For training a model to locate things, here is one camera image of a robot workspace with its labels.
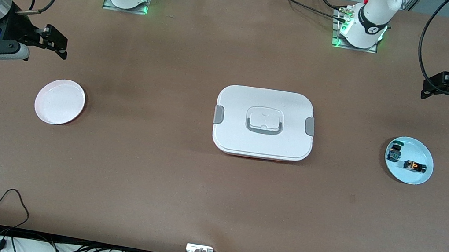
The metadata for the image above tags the pale pink round plate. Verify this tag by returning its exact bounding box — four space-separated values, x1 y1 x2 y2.
32 76 88 129

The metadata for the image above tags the light blue round plate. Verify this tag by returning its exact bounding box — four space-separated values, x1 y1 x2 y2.
381 134 438 188

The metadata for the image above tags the white lunch box with lid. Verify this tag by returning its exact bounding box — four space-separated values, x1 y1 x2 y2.
208 82 320 167

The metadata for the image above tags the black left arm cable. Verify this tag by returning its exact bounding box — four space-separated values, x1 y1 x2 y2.
412 0 449 96

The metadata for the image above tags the blue black push-button switch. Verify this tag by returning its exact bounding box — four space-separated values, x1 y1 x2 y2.
386 141 405 164

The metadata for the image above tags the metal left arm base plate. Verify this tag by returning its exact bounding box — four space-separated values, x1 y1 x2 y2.
330 6 384 55

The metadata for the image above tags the black cable to arm base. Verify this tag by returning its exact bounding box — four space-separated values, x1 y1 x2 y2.
260 0 350 21

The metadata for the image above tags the thin black looped cable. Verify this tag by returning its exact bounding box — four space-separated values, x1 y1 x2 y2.
0 187 33 231

